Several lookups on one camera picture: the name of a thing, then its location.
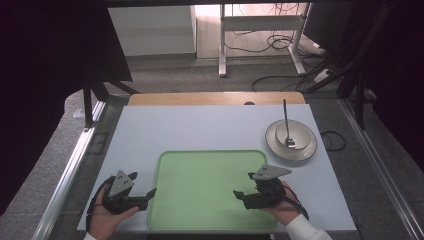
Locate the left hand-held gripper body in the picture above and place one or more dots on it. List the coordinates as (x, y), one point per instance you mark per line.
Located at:
(120, 184)

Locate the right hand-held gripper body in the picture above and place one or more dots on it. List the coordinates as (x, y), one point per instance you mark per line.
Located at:
(266, 186)

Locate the person's right hand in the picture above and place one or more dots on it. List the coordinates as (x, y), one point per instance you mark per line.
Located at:
(283, 208)

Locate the person's left hand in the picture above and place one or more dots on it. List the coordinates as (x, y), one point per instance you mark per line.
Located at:
(104, 220)

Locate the green tray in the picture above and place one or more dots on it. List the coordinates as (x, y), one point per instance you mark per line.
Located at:
(213, 190)

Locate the white plate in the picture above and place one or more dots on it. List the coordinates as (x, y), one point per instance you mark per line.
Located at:
(306, 150)

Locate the white bowl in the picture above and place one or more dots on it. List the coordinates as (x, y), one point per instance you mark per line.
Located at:
(300, 133)

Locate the metal spoon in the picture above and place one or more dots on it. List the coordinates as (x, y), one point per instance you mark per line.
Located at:
(286, 120)

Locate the white table board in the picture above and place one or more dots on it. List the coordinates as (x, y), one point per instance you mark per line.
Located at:
(200, 130)

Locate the black metal stand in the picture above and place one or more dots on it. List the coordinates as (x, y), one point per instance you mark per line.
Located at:
(359, 100)
(88, 100)

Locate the wooden table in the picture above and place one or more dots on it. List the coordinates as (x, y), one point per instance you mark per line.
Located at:
(206, 99)

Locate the white power strip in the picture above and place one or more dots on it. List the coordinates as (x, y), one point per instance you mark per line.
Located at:
(322, 76)

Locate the black curtain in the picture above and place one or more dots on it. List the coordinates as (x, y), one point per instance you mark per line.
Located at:
(40, 83)
(400, 83)

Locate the white cabinet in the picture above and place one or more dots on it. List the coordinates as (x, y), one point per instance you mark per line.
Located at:
(153, 30)

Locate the aluminium rail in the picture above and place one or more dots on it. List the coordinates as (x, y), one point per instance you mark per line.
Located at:
(71, 166)
(380, 166)

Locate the white desk frame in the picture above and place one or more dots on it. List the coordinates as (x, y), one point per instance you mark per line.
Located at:
(260, 22)

